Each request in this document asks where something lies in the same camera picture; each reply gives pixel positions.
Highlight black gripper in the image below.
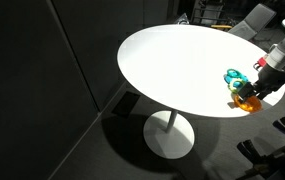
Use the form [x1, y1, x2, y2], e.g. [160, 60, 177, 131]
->
[238, 64, 285, 100]

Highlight orange toy ring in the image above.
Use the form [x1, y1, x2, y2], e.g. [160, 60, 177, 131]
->
[233, 94, 263, 113]

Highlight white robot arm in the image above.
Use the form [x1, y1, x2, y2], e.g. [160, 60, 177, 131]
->
[238, 38, 285, 102]

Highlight grey chair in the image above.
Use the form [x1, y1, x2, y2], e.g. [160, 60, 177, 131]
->
[229, 4, 276, 40]

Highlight black clamps on tripod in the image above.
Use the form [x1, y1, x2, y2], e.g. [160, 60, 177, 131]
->
[236, 115, 285, 180]

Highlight black floor plate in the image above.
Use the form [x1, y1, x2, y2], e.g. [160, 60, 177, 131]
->
[112, 91, 140, 118]

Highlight yellow green toy ring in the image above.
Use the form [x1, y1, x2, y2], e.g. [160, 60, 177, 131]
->
[227, 78, 246, 94]

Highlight teal toy ring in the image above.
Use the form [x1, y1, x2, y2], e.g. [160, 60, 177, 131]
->
[226, 68, 246, 79]

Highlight blue toy ring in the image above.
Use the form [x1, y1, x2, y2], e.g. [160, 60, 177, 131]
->
[223, 73, 249, 86]

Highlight orange peg ring holder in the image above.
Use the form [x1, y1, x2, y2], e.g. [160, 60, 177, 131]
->
[253, 57, 266, 71]

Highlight round white pedestal table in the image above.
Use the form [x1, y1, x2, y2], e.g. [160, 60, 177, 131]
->
[117, 24, 265, 159]

